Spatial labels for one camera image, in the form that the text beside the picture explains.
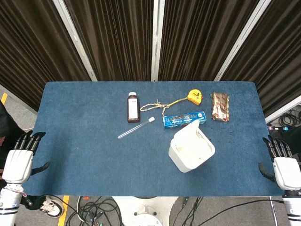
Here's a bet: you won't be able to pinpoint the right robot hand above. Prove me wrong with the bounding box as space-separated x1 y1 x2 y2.
258 134 301 191

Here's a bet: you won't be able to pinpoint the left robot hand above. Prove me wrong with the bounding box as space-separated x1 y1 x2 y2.
2 130 51 184

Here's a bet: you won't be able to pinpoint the white square lidded container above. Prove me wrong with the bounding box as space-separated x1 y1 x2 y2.
168 119 216 173

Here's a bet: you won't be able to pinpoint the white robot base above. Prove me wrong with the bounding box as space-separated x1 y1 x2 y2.
111 196 178 226

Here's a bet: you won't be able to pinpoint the person in black clothes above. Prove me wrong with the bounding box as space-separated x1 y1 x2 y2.
0 100 28 165

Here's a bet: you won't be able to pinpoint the white black sneaker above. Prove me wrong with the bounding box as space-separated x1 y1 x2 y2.
39 195 65 218

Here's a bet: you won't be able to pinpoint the silver red snack packet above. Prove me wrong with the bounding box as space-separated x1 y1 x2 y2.
210 91 230 122

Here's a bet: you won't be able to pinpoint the blue table mat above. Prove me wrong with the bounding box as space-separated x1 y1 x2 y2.
22 81 284 197

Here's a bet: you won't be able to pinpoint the blue toothpaste box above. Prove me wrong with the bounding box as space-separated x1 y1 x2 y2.
162 111 207 129

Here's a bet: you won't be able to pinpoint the yellow tape measure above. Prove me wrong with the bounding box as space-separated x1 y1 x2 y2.
188 89 203 106

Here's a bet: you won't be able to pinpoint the clear test tube white cap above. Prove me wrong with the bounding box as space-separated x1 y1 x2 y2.
117 116 155 140

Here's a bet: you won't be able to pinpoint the brown medicine bottle white cap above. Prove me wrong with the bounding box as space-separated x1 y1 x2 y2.
127 92 141 123

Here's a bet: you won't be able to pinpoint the brown pleated curtain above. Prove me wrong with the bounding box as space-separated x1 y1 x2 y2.
0 0 301 118

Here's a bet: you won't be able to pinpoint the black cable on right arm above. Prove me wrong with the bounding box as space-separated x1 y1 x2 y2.
185 199 285 226

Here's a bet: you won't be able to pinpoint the black floor cables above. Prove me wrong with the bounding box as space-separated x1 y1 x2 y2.
64 195 125 226

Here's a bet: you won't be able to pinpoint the knotted beige rope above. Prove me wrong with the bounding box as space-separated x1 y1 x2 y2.
139 97 191 116

